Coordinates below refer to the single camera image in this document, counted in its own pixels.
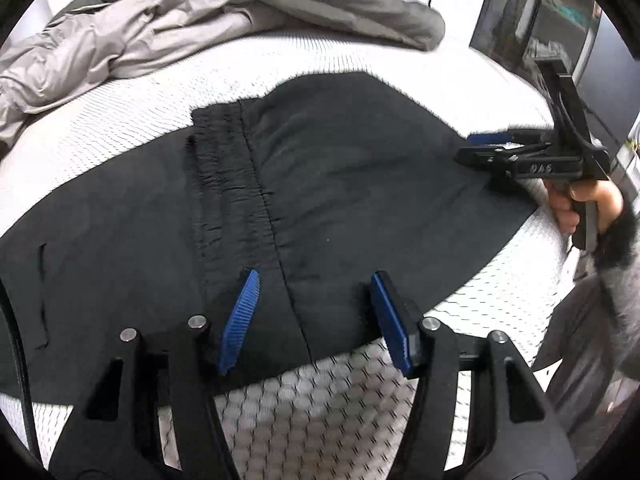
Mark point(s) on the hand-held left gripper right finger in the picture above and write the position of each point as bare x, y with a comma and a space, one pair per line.
387, 320

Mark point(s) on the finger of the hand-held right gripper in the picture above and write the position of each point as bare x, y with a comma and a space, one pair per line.
485, 156
487, 137

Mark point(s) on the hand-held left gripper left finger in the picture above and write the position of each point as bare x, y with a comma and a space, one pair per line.
240, 320

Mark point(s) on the black pants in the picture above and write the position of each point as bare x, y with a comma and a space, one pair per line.
350, 160

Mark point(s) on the person's right hand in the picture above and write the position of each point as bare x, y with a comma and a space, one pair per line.
562, 210

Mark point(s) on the white mattress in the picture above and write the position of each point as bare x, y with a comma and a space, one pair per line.
325, 410

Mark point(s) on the dark glass cabinet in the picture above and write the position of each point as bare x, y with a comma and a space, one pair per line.
500, 20

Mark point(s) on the person's grey trouser leg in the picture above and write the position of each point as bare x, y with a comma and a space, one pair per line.
575, 360

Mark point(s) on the grey-green garment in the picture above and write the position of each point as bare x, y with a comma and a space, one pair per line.
325, 0

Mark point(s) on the light beige crumpled garment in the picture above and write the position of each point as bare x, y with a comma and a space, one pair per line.
125, 35

